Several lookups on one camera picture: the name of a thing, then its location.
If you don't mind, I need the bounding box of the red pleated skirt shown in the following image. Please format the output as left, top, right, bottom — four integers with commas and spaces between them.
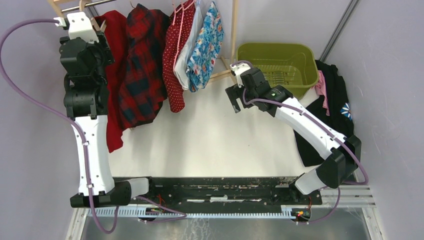
95, 10, 129, 153

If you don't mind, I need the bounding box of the wooden hanger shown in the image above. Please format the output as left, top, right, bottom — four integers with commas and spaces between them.
78, 0, 107, 33

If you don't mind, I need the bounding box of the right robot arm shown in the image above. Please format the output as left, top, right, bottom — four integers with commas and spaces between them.
225, 62, 363, 204

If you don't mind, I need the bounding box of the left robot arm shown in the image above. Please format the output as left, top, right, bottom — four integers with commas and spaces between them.
59, 31, 158, 208

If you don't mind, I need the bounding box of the pink hanger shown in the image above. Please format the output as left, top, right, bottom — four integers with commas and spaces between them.
172, 0, 196, 68

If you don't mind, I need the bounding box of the green plastic basket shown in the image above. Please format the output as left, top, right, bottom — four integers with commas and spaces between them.
236, 42, 320, 99

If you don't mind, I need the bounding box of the wooden clothes rack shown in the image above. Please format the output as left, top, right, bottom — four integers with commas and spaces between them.
47, 0, 239, 83

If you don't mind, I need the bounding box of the red plaid shirt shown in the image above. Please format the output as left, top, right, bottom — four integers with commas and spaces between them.
118, 3, 170, 130

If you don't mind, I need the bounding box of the pink cloth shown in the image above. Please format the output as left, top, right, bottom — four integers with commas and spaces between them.
314, 70, 330, 116

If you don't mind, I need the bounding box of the blue floral garment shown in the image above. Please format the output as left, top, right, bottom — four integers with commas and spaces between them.
187, 1, 225, 93

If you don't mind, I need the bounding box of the black garment with flower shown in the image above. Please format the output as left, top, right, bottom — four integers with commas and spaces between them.
293, 59, 355, 168

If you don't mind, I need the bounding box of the red polka dot garment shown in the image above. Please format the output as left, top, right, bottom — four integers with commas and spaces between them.
162, 0, 196, 113

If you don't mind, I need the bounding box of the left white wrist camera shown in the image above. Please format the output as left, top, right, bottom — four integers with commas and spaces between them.
53, 11, 99, 44

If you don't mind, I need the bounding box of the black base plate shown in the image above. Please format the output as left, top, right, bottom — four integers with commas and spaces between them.
144, 176, 323, 214

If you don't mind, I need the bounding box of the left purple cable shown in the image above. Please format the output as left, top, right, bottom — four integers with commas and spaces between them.
0, 18, 119, 235

